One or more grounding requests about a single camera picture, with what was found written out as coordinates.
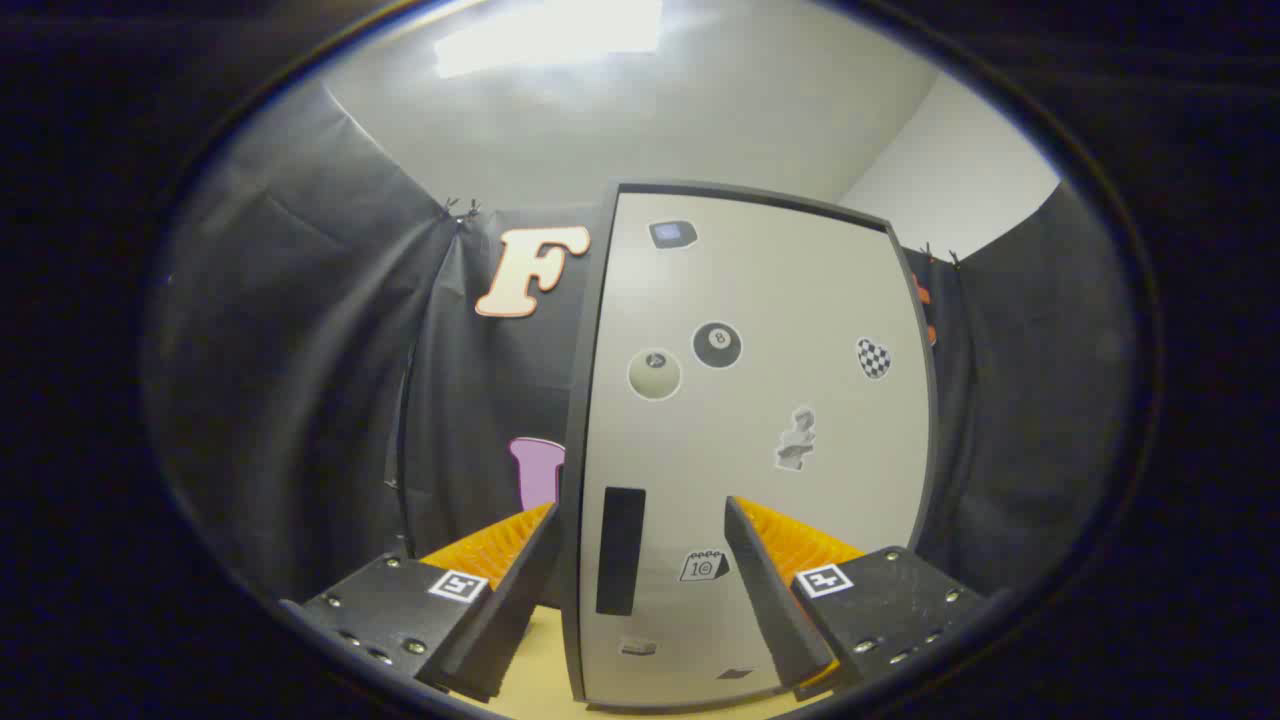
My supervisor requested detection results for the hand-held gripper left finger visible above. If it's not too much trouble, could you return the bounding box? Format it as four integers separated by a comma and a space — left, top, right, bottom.
278, 500, 566, 704

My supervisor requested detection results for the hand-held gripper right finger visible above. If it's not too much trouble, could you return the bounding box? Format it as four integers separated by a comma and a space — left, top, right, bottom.
723, 495, 991, 701

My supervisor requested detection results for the dark grey cabinet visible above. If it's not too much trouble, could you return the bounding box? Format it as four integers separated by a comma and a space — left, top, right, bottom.
558, 180, 941, 713

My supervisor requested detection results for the black backdrop cloth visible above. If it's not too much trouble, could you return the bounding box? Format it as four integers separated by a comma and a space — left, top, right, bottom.
145, 75, 1136, 611

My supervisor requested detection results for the ceiling light panel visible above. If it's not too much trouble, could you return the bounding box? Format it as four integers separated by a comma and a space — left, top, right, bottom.
433, 0, 664, 79

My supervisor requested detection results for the black door handle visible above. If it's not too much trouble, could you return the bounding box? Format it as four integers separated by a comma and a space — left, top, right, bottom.
596, 487, 647, 616

